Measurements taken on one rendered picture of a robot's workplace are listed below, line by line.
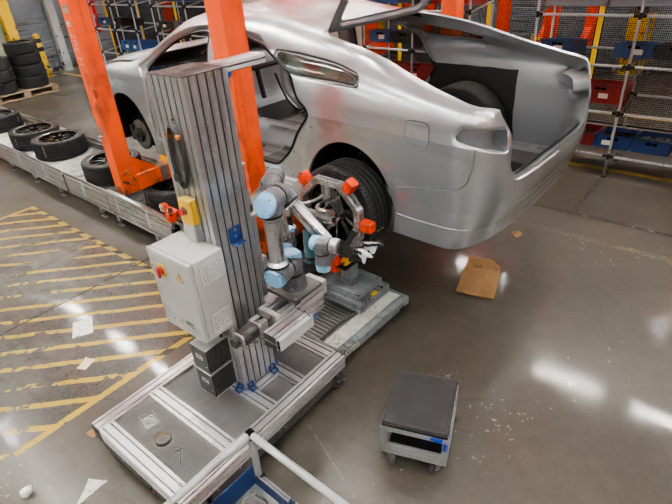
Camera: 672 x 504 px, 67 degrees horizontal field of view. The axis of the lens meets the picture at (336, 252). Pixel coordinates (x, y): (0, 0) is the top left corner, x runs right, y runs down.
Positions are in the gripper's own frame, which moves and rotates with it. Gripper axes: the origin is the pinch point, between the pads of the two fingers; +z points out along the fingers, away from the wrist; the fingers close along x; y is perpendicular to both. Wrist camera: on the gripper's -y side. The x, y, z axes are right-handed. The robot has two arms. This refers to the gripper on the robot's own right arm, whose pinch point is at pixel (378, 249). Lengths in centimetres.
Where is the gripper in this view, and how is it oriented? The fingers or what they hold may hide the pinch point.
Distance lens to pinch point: 235.0
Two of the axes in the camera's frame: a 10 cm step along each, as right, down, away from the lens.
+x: -4.1, 3.7, -8.3
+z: 9.1, 1.7, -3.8
